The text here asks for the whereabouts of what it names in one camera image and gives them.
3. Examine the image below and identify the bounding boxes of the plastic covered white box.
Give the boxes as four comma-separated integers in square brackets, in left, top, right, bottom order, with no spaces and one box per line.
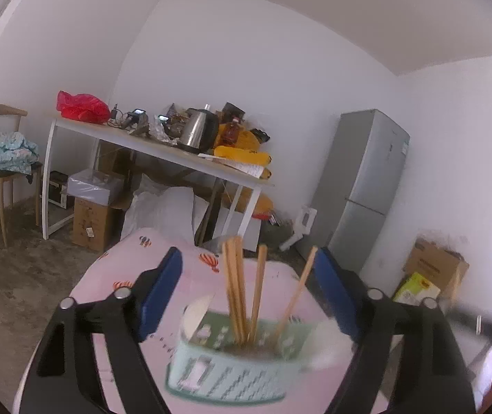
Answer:
[67,168,123,201]

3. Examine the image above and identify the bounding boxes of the wooden chair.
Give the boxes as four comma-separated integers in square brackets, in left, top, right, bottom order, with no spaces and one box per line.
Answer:
[0,104,44,248]

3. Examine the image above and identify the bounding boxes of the orange plastic bag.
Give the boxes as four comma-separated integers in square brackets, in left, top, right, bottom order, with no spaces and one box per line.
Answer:
[222,192,272,220]

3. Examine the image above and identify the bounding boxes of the amber bottle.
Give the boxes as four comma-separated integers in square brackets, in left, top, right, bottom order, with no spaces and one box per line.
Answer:
[219,116,242,145]

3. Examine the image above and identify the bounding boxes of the green yellow rice bag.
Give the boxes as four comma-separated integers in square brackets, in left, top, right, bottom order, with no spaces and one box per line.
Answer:
[393,272,442,305]

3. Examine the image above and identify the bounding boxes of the silver refrigerator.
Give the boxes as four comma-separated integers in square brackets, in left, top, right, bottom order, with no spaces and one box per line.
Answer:
[295,109,411,274]

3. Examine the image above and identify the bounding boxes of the white handheld vacuum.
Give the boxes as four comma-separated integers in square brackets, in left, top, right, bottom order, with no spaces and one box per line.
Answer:
[279,206,318,251]

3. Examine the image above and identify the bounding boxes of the white sack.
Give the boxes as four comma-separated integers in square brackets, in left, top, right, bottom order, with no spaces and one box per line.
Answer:
[120,175,210,246]

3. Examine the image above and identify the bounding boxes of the large cardboard box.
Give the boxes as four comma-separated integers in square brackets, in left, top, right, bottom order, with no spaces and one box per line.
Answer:
[403,238,470,300]

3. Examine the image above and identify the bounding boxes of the small cardboard box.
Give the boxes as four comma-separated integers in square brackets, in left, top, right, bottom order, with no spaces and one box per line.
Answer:
[72,196,117,253]

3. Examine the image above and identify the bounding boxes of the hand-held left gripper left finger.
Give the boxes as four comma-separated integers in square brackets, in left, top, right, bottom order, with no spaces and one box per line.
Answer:
[19,247,183,414]

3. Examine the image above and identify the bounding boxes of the pink printed tablecloth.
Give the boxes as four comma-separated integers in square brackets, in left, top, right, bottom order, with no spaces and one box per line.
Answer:
[13,226,397,414]

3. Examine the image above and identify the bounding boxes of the blue patterned cloth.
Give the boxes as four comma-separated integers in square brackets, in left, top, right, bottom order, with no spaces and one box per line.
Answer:
[0,120,40,173]

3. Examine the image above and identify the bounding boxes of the green plastic utensil holder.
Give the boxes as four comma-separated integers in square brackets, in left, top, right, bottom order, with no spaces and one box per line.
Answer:
[166,308,316,406]

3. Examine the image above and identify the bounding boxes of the steel electric kettle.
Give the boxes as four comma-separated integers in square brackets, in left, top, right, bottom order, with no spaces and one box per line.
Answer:
[178,104,220,154]

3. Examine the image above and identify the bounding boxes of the white desk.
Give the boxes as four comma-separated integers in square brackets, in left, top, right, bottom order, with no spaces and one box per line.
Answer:
[41,116,274,253]

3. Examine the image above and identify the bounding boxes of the red plastic bag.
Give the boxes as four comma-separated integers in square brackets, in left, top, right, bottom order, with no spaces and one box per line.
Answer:
[56,90,112,124]

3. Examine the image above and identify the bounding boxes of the white storage box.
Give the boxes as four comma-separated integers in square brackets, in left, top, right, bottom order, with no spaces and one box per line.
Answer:
[213,207,264,253]

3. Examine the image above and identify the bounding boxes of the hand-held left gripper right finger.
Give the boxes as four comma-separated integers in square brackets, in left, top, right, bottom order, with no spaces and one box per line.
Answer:
[315,247,476,414]

